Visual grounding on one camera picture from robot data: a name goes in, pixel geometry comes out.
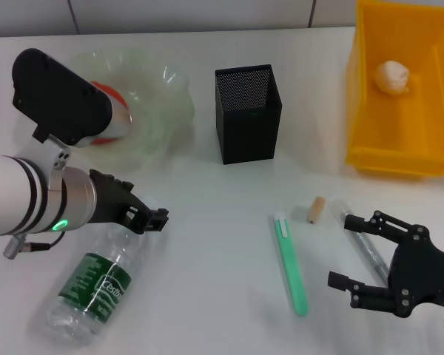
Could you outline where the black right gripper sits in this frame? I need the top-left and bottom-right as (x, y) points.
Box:
(327, 209), (444, 320)

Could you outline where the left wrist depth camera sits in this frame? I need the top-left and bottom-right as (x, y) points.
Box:
(10, 47), (133, 175)

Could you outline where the green pen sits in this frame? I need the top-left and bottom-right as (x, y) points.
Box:
(272, 212), (309, 317)

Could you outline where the gray marker pen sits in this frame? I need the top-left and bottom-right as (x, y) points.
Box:
(331, 199), (392, 286)

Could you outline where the black mesh pen holder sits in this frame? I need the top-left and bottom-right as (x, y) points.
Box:
(214, 64), (283, 166)

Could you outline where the white paper ball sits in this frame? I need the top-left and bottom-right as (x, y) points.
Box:
(373, 61), (411, 96)

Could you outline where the red object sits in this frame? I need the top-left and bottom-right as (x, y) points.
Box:
(90, 81), (133, 146)

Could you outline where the translucent green fruit plate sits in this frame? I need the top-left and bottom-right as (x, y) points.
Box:
(16, 47), (196, 173)

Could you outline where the beige eraser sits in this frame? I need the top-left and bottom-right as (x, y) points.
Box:
(306, 195), (327, 225)

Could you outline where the yellow plastic bin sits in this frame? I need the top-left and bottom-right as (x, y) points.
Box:
(346, 0), (444, 181)

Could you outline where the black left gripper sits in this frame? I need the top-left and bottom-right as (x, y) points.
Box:
(88, 169), (170, 236)

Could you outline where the clear green-label water bottle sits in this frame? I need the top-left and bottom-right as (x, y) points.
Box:
(45, 198), (161, 348)

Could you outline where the left gripper cable connector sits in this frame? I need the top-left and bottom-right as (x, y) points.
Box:
(2, 231), (67, 260)

